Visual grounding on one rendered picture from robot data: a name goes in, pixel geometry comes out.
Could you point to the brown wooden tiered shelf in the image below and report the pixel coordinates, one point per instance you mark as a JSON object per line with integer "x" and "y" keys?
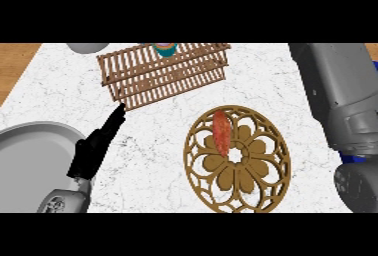
{"x": 163, "y": 78}

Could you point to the orange red oblong food item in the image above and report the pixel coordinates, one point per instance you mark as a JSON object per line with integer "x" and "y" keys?
{"x": 222, "y": 133}

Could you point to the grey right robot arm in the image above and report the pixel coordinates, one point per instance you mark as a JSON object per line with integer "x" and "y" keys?
{"x": 340, "y": 90}

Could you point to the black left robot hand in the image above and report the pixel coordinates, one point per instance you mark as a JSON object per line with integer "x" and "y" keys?
{"x": 93, "y": 150}

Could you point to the grey round bowl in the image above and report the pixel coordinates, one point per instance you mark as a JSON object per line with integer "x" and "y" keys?
{"x": 87, "y": 47}

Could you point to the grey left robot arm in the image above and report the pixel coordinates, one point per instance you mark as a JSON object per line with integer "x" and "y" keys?
{"x": 67, "y": 201}

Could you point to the round brown openwork placemat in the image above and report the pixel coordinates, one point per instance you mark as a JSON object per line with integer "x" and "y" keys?
{"x": 239, "y": 166}

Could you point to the teal cupcake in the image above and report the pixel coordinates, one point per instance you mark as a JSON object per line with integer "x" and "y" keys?
{"x": 164, "y": 50}

